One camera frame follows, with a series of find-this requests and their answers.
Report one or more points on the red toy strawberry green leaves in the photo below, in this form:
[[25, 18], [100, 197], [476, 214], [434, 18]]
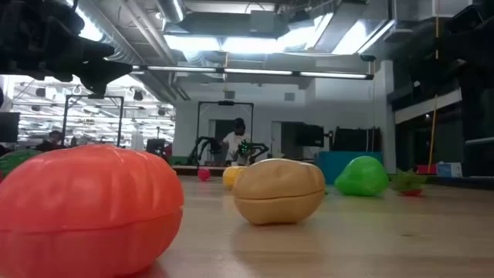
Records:
[[409, 185]]

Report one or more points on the green toy bell pepper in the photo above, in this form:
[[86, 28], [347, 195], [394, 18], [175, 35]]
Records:
[[363, 175]]

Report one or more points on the silver ventilation duct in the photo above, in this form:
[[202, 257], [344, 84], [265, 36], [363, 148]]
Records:
[[171, 9]]

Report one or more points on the person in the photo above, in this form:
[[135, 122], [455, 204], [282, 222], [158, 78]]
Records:
[[50, 144], [233, 143]]

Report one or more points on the black security camera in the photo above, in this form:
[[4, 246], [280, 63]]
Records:
[[367, 58]]

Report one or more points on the yellow toy banana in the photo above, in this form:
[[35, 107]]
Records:
[[231, 175]]

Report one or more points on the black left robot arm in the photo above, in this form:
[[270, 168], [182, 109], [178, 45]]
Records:
[[23, 15]]

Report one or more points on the black metal gantry frame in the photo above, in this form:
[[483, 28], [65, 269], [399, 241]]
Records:
[[116, 97], [225, 103]]

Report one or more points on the red box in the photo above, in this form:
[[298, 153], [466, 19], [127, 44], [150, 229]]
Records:
[[426, 169]]

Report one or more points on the teal plastic tupperware container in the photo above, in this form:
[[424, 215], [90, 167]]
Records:
[[328, 166]]

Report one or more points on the white blue box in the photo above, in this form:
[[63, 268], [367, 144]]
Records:
[[449, 170]]

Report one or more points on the black monitor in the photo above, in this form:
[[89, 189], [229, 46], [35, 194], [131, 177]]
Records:
[[310, 135], [9, 127]]

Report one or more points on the black panel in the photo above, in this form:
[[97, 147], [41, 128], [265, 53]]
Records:
[[357, 139]]

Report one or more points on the long LED light bar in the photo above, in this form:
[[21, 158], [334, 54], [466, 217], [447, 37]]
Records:
[[254, 72]]

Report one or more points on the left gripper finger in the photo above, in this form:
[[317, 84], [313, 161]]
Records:
[[96, 49], [104, 73]]

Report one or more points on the red green toy watermelon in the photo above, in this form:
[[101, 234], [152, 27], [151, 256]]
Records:
[[15, 160]]

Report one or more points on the tan toy potato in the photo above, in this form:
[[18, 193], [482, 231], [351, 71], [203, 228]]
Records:
[[278, 193]]

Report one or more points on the orange toy orange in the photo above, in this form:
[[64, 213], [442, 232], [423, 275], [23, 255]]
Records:
[[88, 208]]

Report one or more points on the small red toy fruit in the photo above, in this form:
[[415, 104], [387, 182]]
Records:
[[204, 174]]

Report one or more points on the green object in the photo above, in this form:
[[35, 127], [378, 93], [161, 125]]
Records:
[[177, 160]]

